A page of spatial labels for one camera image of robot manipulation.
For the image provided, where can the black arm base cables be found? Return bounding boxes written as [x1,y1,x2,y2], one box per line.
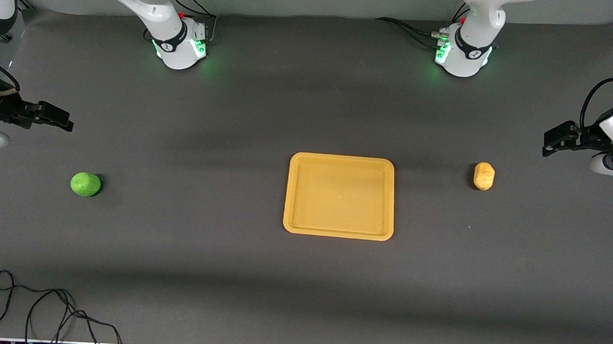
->
[375,0,470,51]
[145,0,219,46]

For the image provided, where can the black right arm base cables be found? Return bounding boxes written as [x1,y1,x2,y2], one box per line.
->
[145,0,219,46]

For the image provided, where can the dark grey table mat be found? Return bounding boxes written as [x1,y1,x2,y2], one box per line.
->
[0,0,613,344]

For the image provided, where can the green apple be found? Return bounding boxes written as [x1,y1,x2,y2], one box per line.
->
[70,171,102,198]

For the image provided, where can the thin black loose cable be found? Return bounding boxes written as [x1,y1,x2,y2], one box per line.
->
[0,270,126,344]

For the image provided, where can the yellow plastic tray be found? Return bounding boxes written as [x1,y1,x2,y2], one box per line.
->
[282,151,398,242]

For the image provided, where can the black left arm base cables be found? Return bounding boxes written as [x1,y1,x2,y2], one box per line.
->
[375,0,470,51]

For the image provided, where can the yellow-brown potato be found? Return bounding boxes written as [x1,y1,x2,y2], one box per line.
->
[473,161,496,192]

